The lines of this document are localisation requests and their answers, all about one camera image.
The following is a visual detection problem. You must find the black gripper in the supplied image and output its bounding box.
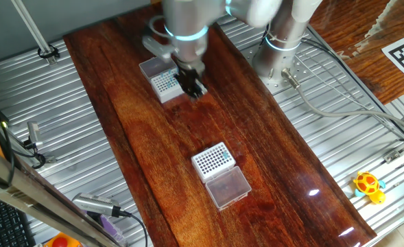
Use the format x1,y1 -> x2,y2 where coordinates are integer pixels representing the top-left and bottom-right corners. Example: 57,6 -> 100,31
176,65 -> 209,99

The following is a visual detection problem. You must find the white tip rack clear lid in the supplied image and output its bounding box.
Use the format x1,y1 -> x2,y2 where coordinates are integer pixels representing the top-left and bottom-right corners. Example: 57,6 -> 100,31
191,141 -> 252,211
139,56 -> 186,104

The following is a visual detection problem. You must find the dark red wooden board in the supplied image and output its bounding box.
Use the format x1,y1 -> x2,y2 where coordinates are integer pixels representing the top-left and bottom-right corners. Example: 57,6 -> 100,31
62,3 -> 378,247

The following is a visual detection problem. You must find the brown wooden board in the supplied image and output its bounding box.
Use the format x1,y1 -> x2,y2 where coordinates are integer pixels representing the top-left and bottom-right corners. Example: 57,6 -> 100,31
309,0 -> 404,106

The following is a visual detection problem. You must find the silver stand rod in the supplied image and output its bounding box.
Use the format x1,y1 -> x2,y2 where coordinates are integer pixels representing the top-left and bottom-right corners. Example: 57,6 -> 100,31
10,0 -> 58,67

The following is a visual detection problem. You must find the yellow orange turtle toy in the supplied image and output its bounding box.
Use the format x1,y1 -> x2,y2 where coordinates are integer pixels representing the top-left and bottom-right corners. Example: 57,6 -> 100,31
352,170 -> 387,205

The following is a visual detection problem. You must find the black keyboard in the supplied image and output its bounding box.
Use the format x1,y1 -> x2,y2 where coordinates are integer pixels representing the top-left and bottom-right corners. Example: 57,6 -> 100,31
0,190 -> 36,247

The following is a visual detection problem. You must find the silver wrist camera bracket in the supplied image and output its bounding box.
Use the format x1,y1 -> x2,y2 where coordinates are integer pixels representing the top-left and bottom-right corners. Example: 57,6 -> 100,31
141,35 -> 177,62

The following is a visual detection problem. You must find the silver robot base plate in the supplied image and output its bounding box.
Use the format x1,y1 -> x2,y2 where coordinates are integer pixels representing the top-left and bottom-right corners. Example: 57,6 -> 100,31
241,40 -> 313,96

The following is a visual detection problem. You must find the black depth camera cable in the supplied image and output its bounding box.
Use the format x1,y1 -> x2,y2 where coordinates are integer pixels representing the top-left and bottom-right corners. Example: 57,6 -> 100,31
118,209 -> 149,247

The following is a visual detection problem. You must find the grey cable with metal connector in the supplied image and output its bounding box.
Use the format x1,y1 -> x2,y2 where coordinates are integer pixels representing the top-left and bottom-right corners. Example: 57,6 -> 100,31
281,67 -> 404,137

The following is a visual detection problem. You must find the silver depth camera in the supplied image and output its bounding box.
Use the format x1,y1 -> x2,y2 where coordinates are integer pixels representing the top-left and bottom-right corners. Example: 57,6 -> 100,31
71,192 -> 122,219

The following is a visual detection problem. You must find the black ring clamp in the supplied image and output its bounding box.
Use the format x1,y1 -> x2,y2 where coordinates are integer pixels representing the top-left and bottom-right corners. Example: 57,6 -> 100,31
37,44 -> 60,60

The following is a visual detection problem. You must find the side camera mount arm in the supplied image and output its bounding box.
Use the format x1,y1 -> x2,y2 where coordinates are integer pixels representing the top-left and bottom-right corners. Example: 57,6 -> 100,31
2,128 -> 58,165

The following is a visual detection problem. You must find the small grey side camera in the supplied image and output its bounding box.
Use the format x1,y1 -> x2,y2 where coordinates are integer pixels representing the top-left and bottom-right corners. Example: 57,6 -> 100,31
26,121 -> 44,149

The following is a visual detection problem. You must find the black side camera cable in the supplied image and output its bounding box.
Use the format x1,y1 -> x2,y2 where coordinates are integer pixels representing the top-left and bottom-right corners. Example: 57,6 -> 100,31
22,139 -> 47,171

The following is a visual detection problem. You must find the aluminium frame beam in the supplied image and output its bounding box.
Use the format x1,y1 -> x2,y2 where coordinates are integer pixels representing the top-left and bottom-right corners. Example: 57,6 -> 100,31
0,139 -> 120,247

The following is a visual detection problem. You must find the aluminium bar with bracket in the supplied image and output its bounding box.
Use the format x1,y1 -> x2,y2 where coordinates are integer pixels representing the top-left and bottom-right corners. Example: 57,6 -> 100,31
382,132 -> 404,165

